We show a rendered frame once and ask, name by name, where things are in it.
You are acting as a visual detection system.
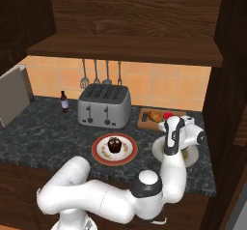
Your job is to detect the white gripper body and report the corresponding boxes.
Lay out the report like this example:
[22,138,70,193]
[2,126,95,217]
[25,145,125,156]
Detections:
[156,118,169,134]

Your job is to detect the golden croissant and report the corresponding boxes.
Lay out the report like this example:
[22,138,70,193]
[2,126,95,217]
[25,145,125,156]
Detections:
[146,110,165,124]

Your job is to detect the wooden cutting board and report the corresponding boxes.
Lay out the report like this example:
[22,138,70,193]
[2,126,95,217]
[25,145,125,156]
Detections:
[136,106,191,133]

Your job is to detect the dark wooden tall cabinet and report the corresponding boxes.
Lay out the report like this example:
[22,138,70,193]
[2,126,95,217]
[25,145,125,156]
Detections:
[198,0,247,230]

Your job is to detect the plain white plate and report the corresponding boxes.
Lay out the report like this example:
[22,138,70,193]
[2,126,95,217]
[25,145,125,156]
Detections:
[151,133,200,169]

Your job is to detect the chocolate cupcake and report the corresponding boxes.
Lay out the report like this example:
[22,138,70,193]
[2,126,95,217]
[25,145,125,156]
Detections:
[107,136,123,155]

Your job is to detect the silver four-slot toaster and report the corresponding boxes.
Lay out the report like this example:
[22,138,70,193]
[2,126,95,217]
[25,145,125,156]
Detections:
[76,83,133,129]

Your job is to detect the hanging metal fork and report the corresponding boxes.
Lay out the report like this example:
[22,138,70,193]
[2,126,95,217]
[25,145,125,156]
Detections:
[116,60,124,87]

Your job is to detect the red-rimmed plate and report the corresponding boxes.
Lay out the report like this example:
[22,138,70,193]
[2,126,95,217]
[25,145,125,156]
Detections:
[91,132,139,167]

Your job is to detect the hanging metal ladle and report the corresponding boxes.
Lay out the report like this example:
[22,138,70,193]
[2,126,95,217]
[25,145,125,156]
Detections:
[102,59,113,86]

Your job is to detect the hanging slotted spatula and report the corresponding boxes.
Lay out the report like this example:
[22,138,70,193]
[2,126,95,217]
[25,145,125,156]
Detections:
[79,58,91,90]

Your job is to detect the dark glass bottle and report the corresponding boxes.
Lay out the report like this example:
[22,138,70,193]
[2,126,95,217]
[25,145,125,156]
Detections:
[60,90,70,114]

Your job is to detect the grey open door panel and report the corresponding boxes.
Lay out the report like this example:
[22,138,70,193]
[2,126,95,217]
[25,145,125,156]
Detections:
[0,64,35,129]

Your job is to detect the dark wooden base cabinets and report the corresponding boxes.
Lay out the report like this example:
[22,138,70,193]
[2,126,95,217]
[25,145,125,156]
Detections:
[0,161,220,230]

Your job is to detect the dark wooden wall cabinet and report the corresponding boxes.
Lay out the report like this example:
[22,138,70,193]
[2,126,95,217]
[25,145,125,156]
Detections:
[0,0,247,77]

